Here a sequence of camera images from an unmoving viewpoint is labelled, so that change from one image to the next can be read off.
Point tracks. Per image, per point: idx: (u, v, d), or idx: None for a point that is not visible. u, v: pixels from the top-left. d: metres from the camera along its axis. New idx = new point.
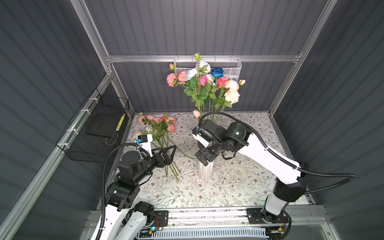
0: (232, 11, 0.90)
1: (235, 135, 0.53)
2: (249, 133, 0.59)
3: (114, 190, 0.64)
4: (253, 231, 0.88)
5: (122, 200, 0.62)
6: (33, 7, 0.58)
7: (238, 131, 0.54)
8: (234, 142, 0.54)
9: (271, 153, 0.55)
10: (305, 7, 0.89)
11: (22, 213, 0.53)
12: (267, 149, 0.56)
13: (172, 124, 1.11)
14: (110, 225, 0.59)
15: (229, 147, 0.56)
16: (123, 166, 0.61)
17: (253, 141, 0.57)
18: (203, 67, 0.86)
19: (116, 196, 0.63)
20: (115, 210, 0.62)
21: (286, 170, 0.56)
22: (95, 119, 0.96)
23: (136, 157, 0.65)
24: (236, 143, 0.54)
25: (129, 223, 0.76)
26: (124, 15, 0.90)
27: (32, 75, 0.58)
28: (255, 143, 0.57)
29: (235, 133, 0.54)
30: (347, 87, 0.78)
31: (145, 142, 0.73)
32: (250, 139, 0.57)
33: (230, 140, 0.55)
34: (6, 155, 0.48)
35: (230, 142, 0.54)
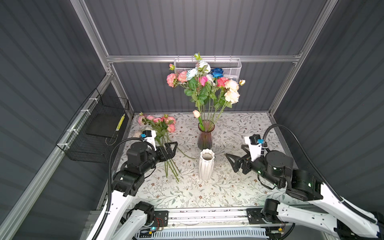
0: (232, 11, 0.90)
1: (310, 188, 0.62)
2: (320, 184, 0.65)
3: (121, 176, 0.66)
4: (253, 231, 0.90)
5: (128, 186, 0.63)
6: (33, 7, 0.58)
7: (310, 182, 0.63)
8: (307, 194, 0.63)
9: (347, 206, 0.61)
10: (305, 7, 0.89)
11: (22, 214, 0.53)
12: (342, 202, 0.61)
13: (172, 124, 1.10)
14: (116, 210, 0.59)
15: (298, 195, 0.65)
16: (132, 153, 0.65)
17: (326, 193, 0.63)
18: (203, 67, 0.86)
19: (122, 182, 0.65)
20: (121, 195, 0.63)
21: (364, 225, 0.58)
22: (95, 119, 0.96)
23: (144, 145, 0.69)
24: (310, 196, 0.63)
25: (130, 220, 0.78)
26: (124, 15, 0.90)
27: (32, 74, 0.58)
28: (330, 196, 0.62)
29: (308, 185, 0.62)
30: (347, 87, 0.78)
31: (149, 137, 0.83)
32: (324, 191, 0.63)
33: (305, 191, 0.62)
34: (5, 155, 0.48)
35: (304, 194, 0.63)
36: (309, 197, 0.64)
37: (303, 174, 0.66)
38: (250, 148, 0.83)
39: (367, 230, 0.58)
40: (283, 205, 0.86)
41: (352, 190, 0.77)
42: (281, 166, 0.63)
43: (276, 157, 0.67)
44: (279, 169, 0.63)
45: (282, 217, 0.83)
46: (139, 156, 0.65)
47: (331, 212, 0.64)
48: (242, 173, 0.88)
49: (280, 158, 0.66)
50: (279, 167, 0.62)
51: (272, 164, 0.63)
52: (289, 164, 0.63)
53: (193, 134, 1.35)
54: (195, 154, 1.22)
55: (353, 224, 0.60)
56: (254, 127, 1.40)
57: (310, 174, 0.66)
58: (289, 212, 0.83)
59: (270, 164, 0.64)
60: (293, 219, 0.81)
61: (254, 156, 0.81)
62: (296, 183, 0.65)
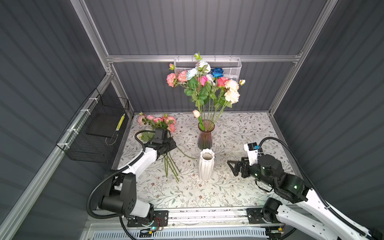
0: (232, 11, 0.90)
1: (296, 190, 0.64)
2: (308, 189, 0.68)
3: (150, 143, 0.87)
4: (253, 231, 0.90)
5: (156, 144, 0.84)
6: (33, 7, 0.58)
7: (297, 185, 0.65)
8: (292, 195, 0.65)
9: (333, 213, 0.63)
10: (305, 7, 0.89)
11: (22, 214, 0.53)
12: (327, 208, 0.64)
13: (172, 124, 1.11)
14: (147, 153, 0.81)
15: (283, 194, 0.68)
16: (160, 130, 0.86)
17: (312, 198, 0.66)
18: (203, 67, 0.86)
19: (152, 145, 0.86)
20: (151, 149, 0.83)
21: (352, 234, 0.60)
22: (95, 119, 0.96)
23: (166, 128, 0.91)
24: (295, 197, 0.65)
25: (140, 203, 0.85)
26: (124, 15, 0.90)
27: (32, 74, 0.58)
28: (316, 200, 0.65)
29: (294, 187, 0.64)
30: (347, 87, 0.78)
31: None
32: (310, 195, 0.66)
33: (291, 193, 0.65)
34: (6, 154, 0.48)
35: (290, 194, 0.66)
36: (294, 198, 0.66)
37: (294, 177, 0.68)
38: (248, 154, 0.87)
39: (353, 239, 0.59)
40: (285, 207, 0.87)
41: (352, 190, 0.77)
42: (268, 166, 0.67)
43: (267, 158, 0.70)
44: (268, 169, 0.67)
45: (281, 217, 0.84)
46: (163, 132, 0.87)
47: (316, 215, 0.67)
48: (242, 176, 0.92)
49: (270, 159, 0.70)
50: (267, 166, 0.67)
51: (261, 163, 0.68)
52: (276, 164, 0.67)
53: (193, 134, 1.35)
54: (195, 154, 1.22)
55: (339, 231, 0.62)
56: (254, 127, 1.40)
57: (300, 179, 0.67)
58: (289, 215, 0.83)
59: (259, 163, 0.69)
60: (292, 222, 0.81)
61: (251, 160, 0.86)
62: (285, 184, 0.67)
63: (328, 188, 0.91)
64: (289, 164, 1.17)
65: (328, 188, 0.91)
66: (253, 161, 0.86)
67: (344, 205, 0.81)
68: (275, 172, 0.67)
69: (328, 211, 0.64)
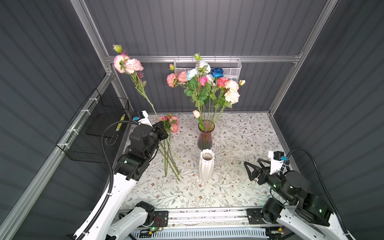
0: (232, 11, 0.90)
1: (320, 213, 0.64)
2: (331, 213, 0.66)
3: (125, 160, 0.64)
4: (253, 232, 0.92)
5: (132, 170, 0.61)
6: (33, 7, 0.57)
7: (320, 208, 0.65)
8: (315, 217, 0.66)
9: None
10: (306, 7, 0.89)
11: (22, 214, 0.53)
12: (346, 235, 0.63)
13: (175, 124, 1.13)
14: (118, 193, 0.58)
15: (305, 215, 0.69)
16: (134, 138, 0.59)
17: (333, 222, 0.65)
18: (203, 67, 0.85)
19: (125, 166, 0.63)
20: (124, 179, 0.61)
21: None
22: (92, 125, 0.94)
23: (147, 130, 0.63)
24: (318, 220, 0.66)
25: (132, 213, 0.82)
26: (124, 15, 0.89)
27: (32, 75, 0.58)
28: (336, 226, 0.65)
29: (318, 210, 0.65)
30: (347, 88, 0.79)
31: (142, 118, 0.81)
32: (332, 219, 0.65)
33: (314, 214, 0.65)
34: (5, 155, 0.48)
35: (312, 216, 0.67)
36: (317, 221, 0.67)
37: (316, 198, 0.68)
38: (273, 162, 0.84)
39: None
40: (288, 212, 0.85)
41: (352, 190, 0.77)
42: (298, 187, 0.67)
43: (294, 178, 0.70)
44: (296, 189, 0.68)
45: (282, 221, 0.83)
46: (142, 141, 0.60)
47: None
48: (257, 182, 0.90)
49: (300, 179, 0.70)
50: (296, 186, 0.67)
51: (290, 183, 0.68)
52: (307, 187, 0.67)
53: (193, 134, 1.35)
54: (195, 154, 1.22)
55: None
56: (254, 127, 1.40)
57: (323, 200, 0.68)
58: (291, 221, 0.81)
59: (288, 182, 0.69)
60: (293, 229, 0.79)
61: (272, 169, 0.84)
62: (307, 205, 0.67)
63: (328, 188, 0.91)
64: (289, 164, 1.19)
65: (328, 188, 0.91)
66: (275, 171, 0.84)
67: (344, 206, 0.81)
68: (301, 194, 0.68)
69: (346, 237, 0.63)
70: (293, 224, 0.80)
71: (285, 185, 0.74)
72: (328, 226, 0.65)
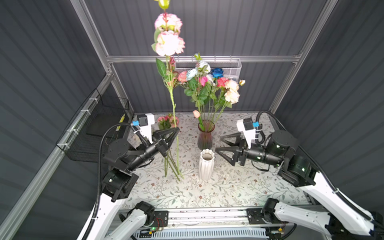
0: (232, 12, 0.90)
1: (303, 173, 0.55)
2: (316, 171, 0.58)
3: (110, 178, 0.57)
4: (253, 232, 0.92)
5: (117, 191, 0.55)
6: (33, 7, 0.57)
7: (304, 167, 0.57)
8: (299, 178, 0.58)
9: (341, 198, 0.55)
10: (306, 7, 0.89)
11: (22, 214, 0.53)
12: (336, 193, 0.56)
13: (175, 124, 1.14)
14: (104, 215, 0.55)
15: (289, 178, 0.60)
16: (110, 160, 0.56)
17: (320, 182, 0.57)
18: (203, 67, 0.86)
19: (111, 184, 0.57)
20: (109, 200, 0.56)
21: (357, 219, 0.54)
22: (89, 126, 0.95)
23: (125, 148, 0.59)
24: (302, 180, 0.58)
25: (129, 218, 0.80)
26: (124, 15, 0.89)
27: (33, 75, 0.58)
28: (322, 184, 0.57)
29: (301, 169, 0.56)
30: (347, 88, 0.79)
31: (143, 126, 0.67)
32: (318, 179, 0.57)
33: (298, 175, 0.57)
34: (6, 155, 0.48)
35: (296, 178, 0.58)
36: (301, 182, 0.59)
37: (300, 159, 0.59)
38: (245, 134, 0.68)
39: (359, 226, 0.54)
40: (281, 203, 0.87)
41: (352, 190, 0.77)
42: (285, 145, 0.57)
43: (283, 136, 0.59)
44: (282, 148, 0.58)
45: (279, 214, 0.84)
46: (118, 162, 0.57)
47: (324, 201, 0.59)
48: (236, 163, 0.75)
49: (288, 137, 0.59)
50: (283, 146, 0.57)
51: (276, 142, 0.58)
52: (295, 144, 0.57)
53: (193, 134, 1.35)
54: (195, 154, 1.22)
55: (343, 215, 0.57)
56: None
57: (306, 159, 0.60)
58: (285, 210, 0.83)
59: (274, 141, 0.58)
60: (289, 217, 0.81)
61: (248, 141, 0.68)
62: (291, 165, 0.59)
63: None
64: None
65: None
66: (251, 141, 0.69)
67: None
68: (287, 153, 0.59)
69: (336, 196, 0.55)
70: (286, 210, 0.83)
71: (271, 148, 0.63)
72: (314, 185, 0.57)
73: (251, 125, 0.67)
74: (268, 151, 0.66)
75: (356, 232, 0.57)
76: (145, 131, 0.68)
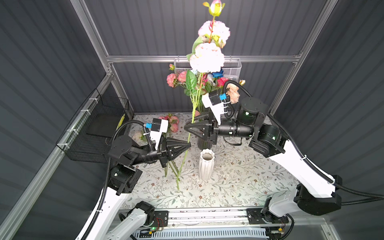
0: (233, 11, 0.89)
1: (274, 141, 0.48)
2: (284, 140, 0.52)
3: (115, 172, 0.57)
4: (253, 231, 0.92)
5: (122, 185, 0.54)
6: (33, 7, 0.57)
7: (275, 135, 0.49)
8: (270, 146, 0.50)
9: (308, 164, 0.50)
10: (306, 7, 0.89)
11: (22, 214, 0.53)
12: (303, 159, 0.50)
13: (175, 124, 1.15)
14: (108, 209, 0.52)
15: (259, 147, 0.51)
16: (114, 156, 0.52)
17: (289, 149, 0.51)
18: None
19: (116, 179, 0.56)
20: (114, 193, 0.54)
21: (321, 184, 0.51)
22: (92, 124, 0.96)
23: (129, 144, 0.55)
24: (272, 149, 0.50)
25: (130, 216, 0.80)
26: (124, 14, 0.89)
27: (33, 75, 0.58)
28: (290, 151, 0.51)
29: (273, 137, 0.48)
30: (346, 88, 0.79)
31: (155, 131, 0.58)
32: (287, 146, 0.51)
33: (269, 144, 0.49)
34: (6, 155, 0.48)
35: (268, 147, 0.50)
36: (271, 150, 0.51)
37: (270, 127, 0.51)
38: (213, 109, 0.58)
39: (323, 191, 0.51)
40: (272, 199, 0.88)
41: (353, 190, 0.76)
42: (255, 112, 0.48)
43: (253, 101, 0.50)
44: (251, 116, 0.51)
45: (271, 208, 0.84)
46: (122, 158, 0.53)
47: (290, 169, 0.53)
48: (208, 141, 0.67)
49: (258, 102, 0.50)
50: (252, 112, 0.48)
51: (246, 109, 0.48)
52: (264, 110, 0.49)
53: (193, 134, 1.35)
54: (195, 154, 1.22)
55: (308, 182, 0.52)
56: None
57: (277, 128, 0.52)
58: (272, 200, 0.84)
59: (243, 108, 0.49)
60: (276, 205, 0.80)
61: (217, 117, 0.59)
62: (261, 135, 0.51)
63: None
64: None
65: None
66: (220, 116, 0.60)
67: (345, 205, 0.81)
68: (257, 121, 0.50)
69: (304, 162, 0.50)
70: (275, 202, 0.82)
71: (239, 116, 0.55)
72: (284, 153, 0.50)
73: (217, 98, 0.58)
74: (239, 123, 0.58)
75: (319, 196, 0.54)
76: (155, 137, 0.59)
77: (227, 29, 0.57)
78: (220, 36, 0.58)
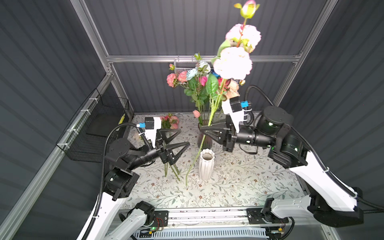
0: (233, 11, 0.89)
1: (297, 153, 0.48)
2: (306, 151, 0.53)
3: (111, 177, 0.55)
4: (253, 231, 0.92)
5: (118, 191, 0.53)
6: (33, 7, 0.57)
7: (297, 147, 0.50)
8: (292, 158, 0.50)
9: (331, 177, 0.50)
10: (306, 6, 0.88)
11: (21, 214, 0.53)
12: (326, 172, 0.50)
13: (175, 124, 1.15)
14: (105, 214, 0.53)
15: (281, 159, 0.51)
16: (111, 160, 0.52)
17: (311, 161, 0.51)
18: (203, 67, 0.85)
19: (111, 183, 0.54)
20: (110, 199, 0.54)
21: (344, 197, 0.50)
22: (92, 124, 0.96)
23: (126, 146, 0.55)
24: (295, 161, 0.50)
25: (130, 218, 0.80)
26: (124, 14, 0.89)
27: (33, 75, 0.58)
28: (313, 164, 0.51)
29: (294, 149, 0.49)
30: (346, 88, 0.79)
31: (149, 130, 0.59)
32: (309, 158, 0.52)
33: (291, 155, 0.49)
34: (6, 155, 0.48)
35: (290, 158, 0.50)
36: (293, 162, 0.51)
37: (292, 138, 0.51)
38: (233, 118, 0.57)
39: (346, 204, 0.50)
40: (275, 201, 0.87)
41: None
42: (279, 123, 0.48)
43: (275, 112, 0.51)
44: (275, 126, 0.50)
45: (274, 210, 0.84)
46: (119, 161, 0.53)
47: (312, 182, 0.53)
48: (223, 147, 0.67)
49: (281, 112, 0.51)
50: (277, 123, 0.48)
51: (270, 120, 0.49)
52: (289, 121, 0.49)
53: (193, 134, 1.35)
54: (195, 154, 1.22)
55: (331, 195, 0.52)
56: None
57: (298, 139, 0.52)
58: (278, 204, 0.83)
59: (266, 118, 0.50)
60: (283, 211, 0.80)
61: (235, 124, 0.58)
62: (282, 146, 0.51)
63: None
64: None
65: None
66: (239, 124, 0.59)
67: None
68: (280, 132, 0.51)
69: (327, 175, 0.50)
70: (279, 205, 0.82)
71: (261, 126, 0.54)
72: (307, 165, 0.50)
73: (238, 106, 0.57)
74: (259, 132, 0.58)
75: (339, 209, 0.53)
76: (151, 135, 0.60)
77: (259, 33, 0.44)
78: (249, 40, 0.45)
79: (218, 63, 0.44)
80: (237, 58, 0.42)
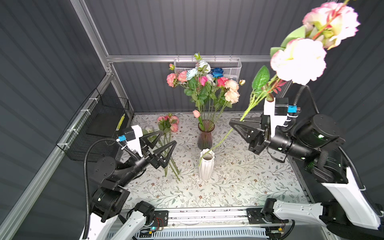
0: (232, 11, 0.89)
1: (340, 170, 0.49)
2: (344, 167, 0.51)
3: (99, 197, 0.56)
4: (253, 231, 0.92)
5: (107, 210, 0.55)
6: (33, 6, 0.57)
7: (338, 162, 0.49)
8: (333, 175, 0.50)
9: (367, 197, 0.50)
10: (306, 6, 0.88)
11: (21, 214, 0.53)
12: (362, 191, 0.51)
13: (175, 124, 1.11)
14: (94, 236, 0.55)
15: (321, 175, 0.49)
16: (96, 181, 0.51)
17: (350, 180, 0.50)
18: (203, 67, 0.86)
19: (100, 203, 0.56)
20: (99, 220, 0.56)
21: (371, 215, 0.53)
22: (92, 124, 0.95)
23: (111, 167, 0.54)
24: (335, 177, 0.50)
25: (128, 223, 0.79)
26: (124, 14, 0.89)
27: (33, 76, 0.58)
28: (351, 182, 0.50)
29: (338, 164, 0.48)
30: None
31: (131, 140, 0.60)
32: (349, 176, 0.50)
33: (333, 172, 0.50)
34: (6, 155, 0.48)
35: (331, 175, 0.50)
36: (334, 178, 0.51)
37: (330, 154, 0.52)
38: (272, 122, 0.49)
39: (372, 222, 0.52)
40: (278, 202, 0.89)
41: None
42: (332, 136, 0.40)
43: (326, 123, 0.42)
44: (324, 140, 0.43)
45: (277, 213, 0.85)
46: (104, 183, 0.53)
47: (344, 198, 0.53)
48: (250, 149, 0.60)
49: (333, 124, 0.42)
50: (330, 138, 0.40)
51: (321, 132, 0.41)
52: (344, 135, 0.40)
53: (193, 134, 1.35)
54: (195, 154, 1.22)
55: (358, 212, 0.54)
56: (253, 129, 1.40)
57: (337, 155, 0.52)
58: (282, 207, 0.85)
59: (317, 129, 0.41)
60: (288, 214, 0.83)
61: (273, 128, 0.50)
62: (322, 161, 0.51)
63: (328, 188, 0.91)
64: (289, 164, 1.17)
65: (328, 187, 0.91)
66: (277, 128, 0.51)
67: None
68: (328, 146, 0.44)
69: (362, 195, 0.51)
70: (283, 208, 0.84)
71: (305, 136, 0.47)
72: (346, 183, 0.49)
73: (283, 110, 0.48)
74: (297, 141, 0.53)
75: (360, 225, 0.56)
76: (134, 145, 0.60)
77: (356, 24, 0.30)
78: (336, 34, 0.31)
79: (281, 61, 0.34)
80: (314, 58, 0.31)
